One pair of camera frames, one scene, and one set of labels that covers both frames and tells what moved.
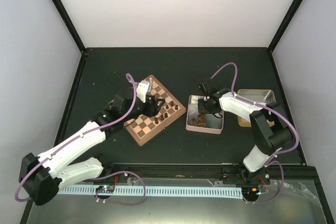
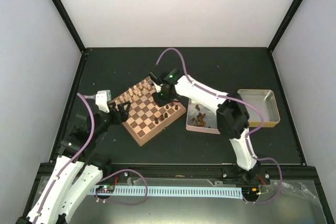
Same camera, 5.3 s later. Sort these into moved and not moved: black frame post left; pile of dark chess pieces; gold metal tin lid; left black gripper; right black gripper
Moved: left black gripper; right black gripper
Not moved: black frame post left; gold metal tin lid; pile of dark chess pieces
